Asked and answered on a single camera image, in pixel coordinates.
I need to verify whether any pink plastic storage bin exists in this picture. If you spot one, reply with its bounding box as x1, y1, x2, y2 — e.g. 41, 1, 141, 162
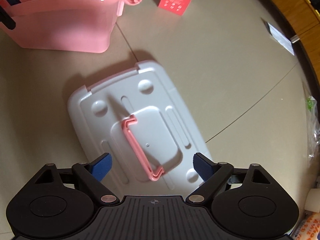
1, 0, 142, 53

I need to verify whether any white bin lid pink handle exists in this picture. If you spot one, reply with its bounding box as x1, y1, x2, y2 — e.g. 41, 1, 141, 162
68, 61, 210, 198

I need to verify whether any white orange bag at right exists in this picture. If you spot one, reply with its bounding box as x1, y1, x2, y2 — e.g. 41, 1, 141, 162
291, 213, 320, 240

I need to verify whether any clear plastic bag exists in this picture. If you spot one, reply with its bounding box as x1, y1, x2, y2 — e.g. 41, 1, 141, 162
302, 81, 319, 167

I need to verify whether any white paper sheet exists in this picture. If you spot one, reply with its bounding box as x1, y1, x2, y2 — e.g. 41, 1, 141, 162
261, 18, 295, 56

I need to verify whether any wooden cabinet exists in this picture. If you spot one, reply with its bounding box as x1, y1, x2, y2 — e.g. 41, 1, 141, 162
247, 0, 320, 86

